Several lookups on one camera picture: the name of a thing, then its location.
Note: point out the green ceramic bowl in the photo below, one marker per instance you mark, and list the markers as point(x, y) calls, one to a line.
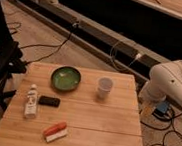
point(65, 78)

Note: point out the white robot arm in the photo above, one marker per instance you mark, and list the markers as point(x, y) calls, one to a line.
point(165, 80)

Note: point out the white plastic cup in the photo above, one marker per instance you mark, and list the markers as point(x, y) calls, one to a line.
point(104, 87)

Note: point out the small black box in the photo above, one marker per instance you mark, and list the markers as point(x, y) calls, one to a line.
point(53, 102)

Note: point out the white tube bottle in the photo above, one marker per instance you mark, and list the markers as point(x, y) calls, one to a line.
point(31, 102)

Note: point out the blue box on floor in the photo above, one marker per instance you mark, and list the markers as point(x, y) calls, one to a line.
point(162, 108)

